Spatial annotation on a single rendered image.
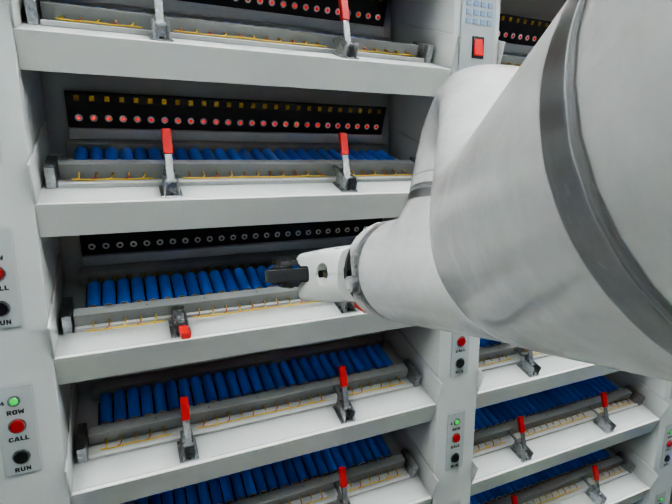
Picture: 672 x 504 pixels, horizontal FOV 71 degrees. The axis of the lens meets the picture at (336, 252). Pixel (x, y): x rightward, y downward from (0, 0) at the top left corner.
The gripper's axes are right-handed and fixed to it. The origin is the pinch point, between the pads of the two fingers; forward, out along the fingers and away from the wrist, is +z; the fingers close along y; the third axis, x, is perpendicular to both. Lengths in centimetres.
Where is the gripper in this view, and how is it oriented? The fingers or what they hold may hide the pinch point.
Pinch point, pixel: (319, 270)
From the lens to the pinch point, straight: 55.5
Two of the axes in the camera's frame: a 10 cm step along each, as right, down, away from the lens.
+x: -0.7, -10.0, 0.1
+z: -4.0, 0.3, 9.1
